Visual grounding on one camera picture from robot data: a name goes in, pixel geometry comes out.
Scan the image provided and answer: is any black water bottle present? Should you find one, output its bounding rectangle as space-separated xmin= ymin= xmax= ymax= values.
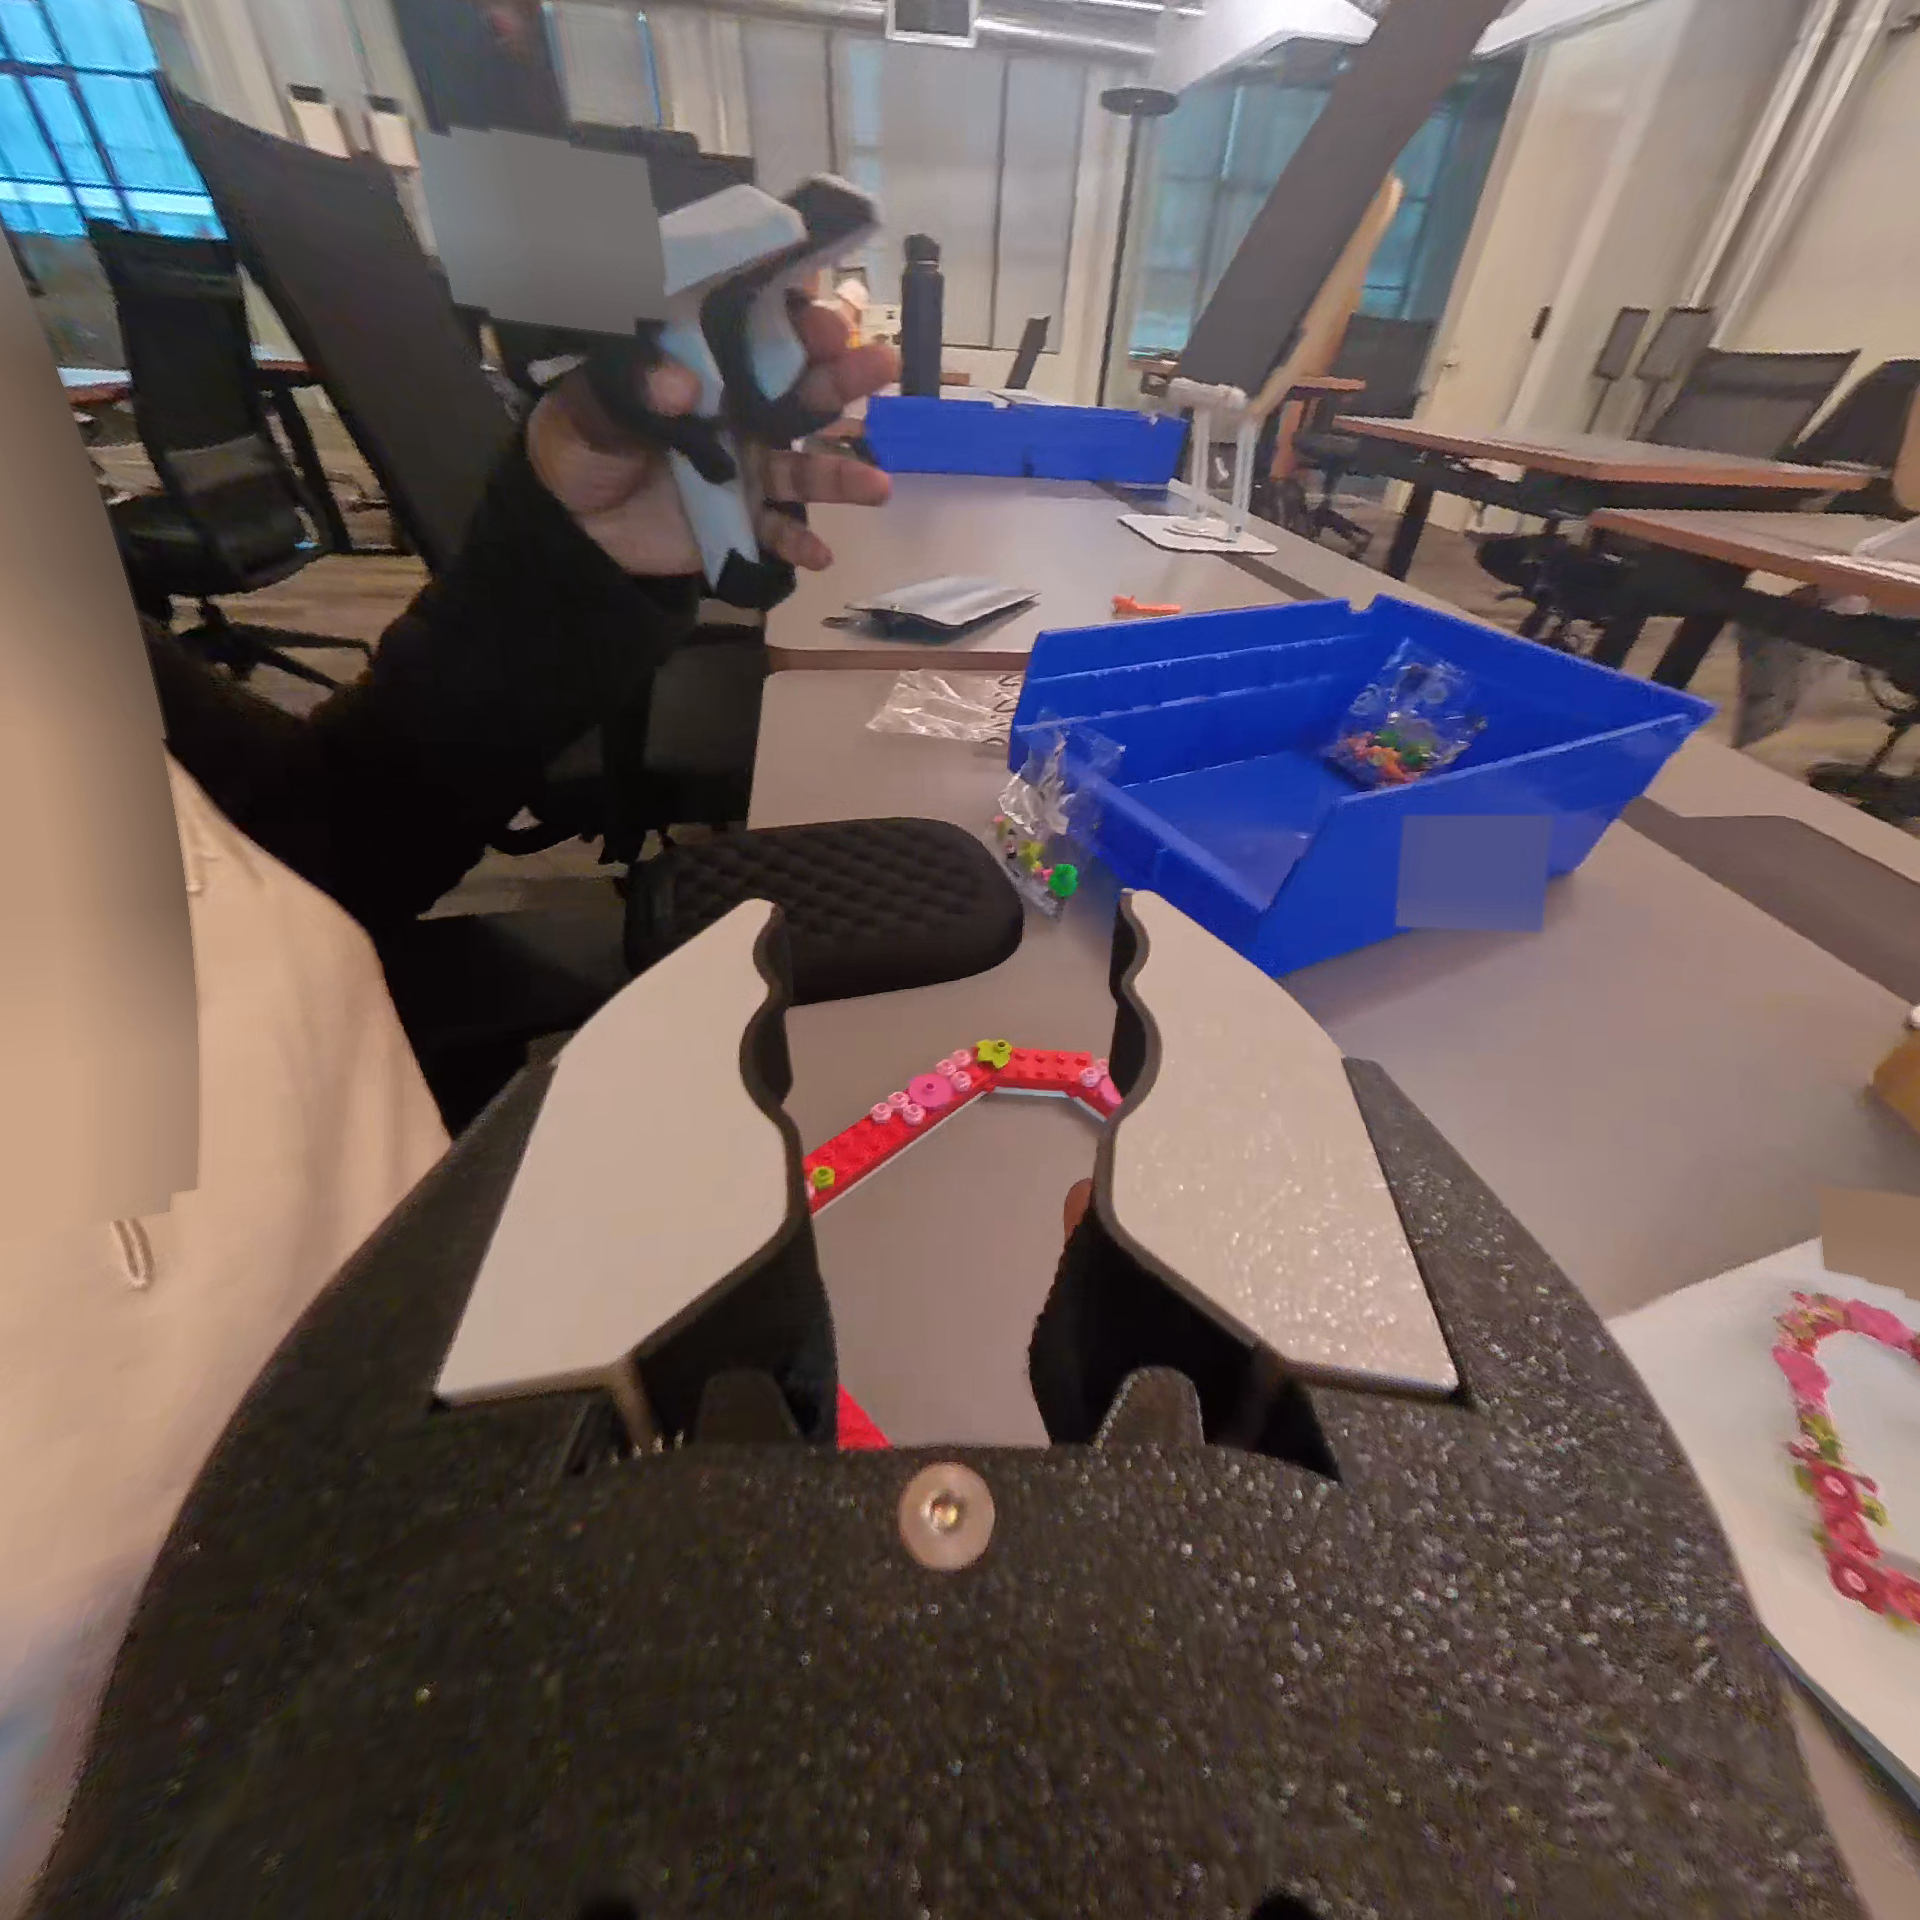
xmin=898 ymin=230 xmax=944 ymax=399

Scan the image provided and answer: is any blue plastic bin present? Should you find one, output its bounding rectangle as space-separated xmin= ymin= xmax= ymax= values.
xmin=1008 ymin=594 xmax=1714 ymax=976
xmin=861 ymin=392 xmax=1192 ymax=487

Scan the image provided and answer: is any black floor lamp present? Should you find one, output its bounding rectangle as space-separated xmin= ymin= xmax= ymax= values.
xmin=1099 ymin=85 xmax=1165 ymax=409

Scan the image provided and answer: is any red brick frame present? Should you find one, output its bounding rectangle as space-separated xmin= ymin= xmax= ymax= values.
xmin=803 ymin=1037 xmax=1126 ymax=1450

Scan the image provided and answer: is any person's left forearm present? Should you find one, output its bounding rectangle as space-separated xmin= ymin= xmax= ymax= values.
xmin=152 ymin=434 xmax=707 ymax=940

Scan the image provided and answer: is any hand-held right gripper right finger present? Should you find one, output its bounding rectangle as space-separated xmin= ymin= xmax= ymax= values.
xmin=1093 ymin=887 xmax=1461 ymax=1401

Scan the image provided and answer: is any person's left hand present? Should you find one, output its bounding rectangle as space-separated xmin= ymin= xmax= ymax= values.
xmin=525 ymin=292 xmax=906 ymax=580

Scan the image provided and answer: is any white instruction booklet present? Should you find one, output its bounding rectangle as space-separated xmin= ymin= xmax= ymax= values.
xmin=1605 ymin=1237 xmax=1920 ymax=1808

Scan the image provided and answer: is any dark leaning board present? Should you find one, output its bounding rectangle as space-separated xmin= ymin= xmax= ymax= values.
xmin=1178 ymin=0 xmax=1508 ymax=423

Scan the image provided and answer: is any small bag of colourful bricks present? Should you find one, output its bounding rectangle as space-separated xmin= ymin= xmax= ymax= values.
xmin=984 ymin=728 xmax=1125 ymax=916
xmin=1320 ymin=641 xmax=1490 ymax=791

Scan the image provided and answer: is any white plastic stand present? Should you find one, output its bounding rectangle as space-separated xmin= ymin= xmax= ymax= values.
xmin=1118 ymin=375 xmax=1280 ymax=557

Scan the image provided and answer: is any empty clear plastic bag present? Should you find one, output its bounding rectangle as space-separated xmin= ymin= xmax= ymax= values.
xmin=867 ymin=669 xmax=1030 ymax=744

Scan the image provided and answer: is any grey desk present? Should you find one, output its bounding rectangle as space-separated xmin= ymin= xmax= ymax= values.
xmin=748 ymin=668 xmax=1920 ymax=1920
xmin=766 ymin=471 xmax=1361 ymax=672

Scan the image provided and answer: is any person's beige shirt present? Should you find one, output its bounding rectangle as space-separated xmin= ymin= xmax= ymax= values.
xmin=0 ymin=749 xmax=454 ymax=1911

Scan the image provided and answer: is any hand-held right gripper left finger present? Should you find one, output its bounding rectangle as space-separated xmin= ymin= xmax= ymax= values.
xmin=433 ymin=895 xmax=824 ymax=1448

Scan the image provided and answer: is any dark foil pouch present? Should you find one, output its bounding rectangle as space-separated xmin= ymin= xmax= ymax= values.
xmin=843 ymin=575 xmax=1040 ymax=645

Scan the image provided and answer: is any black mesh office chair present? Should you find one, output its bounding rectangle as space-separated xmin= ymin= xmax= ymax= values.
xmin=1648 ymin=346 xmax=1866 ymax=471
xmin=1289 ymin=312 xmax=1441 ymax=575
xmin=88 ymin=221 xmax=366 ymax=669
xmin=162 ymin=89 xmax=770 ymax=879

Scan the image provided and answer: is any wooden table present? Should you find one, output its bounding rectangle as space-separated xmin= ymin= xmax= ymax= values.
xmin=1585 ymin=505 xmax=1920 ymax=695
xmin=1333 ymin=412 xmax=1886 ymax=608

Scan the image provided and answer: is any black textured chair armrest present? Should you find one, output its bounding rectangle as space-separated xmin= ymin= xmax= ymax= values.
xmin=621 ymin=816 xmax=1026 ymax=1009

